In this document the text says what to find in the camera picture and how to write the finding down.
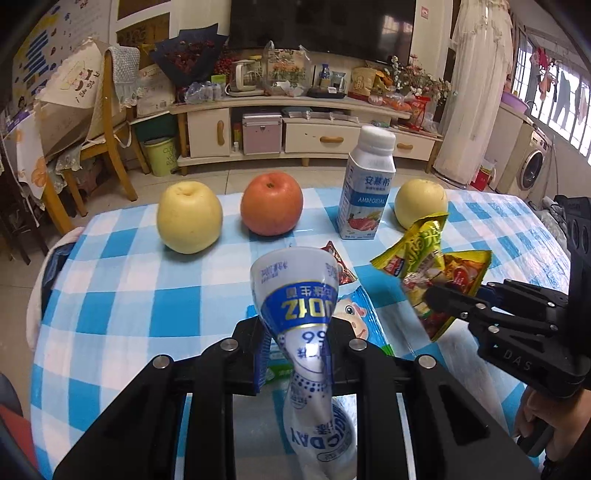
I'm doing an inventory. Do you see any yellow snack wrapper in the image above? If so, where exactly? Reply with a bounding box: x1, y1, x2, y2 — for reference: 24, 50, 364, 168
370, 213, 493, 341

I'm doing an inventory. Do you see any blue cartoon snack wrapper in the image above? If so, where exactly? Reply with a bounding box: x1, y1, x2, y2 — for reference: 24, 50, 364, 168
266, 281, 394, 383

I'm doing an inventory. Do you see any silver blue yogurt pouch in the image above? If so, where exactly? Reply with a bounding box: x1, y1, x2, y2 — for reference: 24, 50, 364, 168
250, 247, 356, 479

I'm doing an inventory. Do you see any small red snack wrapper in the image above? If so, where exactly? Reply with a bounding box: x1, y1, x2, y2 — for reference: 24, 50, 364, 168
322, 241, 358, 285

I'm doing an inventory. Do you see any person's right hand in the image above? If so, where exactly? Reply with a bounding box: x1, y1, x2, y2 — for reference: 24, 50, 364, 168
514, 387, 591, 461

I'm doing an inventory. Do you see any yellow pear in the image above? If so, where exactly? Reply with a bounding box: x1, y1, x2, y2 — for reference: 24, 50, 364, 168
394, 179, 448, 229

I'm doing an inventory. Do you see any front load washing machine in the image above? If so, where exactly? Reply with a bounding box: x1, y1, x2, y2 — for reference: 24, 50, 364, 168
495, 123, 552, 200

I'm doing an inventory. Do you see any white yogurt drink bottle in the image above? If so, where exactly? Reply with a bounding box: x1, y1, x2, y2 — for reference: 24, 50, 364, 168
337, 126, 396, 240

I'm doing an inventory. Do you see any large yellow apple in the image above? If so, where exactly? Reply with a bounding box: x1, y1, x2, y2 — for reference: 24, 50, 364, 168
156, 181, 223, 255

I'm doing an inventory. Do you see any red orange apple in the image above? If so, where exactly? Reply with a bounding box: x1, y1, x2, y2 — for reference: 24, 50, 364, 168
240, 171, 304, 237

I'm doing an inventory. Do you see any white curtain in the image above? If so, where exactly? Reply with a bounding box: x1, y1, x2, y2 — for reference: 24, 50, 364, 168
433, 1, 513, 188

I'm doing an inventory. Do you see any green waste bin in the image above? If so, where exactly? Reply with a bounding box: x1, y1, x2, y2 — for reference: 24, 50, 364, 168
143, 137, 178, 177

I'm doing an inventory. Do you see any pink storage box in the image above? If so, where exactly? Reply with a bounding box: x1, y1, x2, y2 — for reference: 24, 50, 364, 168
242, 113, 283, 155

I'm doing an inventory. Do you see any cream tv cabinet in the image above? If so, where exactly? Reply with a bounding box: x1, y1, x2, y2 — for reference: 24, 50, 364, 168
169, 96, 443, 173

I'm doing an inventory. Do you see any black flat television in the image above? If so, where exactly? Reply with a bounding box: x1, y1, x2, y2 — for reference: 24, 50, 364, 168
229, 0, 417, 64

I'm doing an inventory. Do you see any dining table with cloth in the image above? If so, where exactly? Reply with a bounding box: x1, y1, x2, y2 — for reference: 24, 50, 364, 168
1, 111, 49, 255

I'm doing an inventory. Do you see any white electric kettle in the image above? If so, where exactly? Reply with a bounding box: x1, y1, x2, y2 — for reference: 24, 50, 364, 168
225, 58, 264, 97

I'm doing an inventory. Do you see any wooden chair with cushion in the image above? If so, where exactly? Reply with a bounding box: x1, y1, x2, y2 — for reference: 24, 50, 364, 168
38, 39, 150, 216

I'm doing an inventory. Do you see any dark blue flower bouquet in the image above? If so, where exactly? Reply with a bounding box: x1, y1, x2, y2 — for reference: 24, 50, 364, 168
149, 23, 228, 88

